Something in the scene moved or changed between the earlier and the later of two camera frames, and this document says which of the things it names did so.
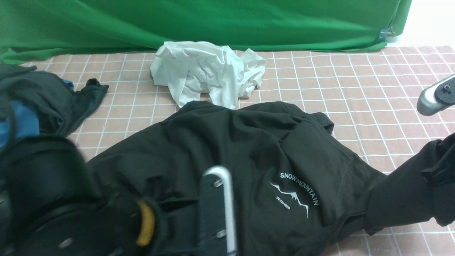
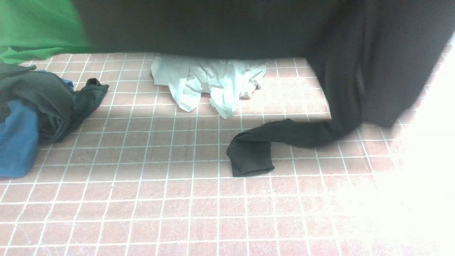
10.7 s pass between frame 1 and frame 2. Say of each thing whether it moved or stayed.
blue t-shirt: stayed
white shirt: stayed
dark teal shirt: stayed
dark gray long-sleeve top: moved
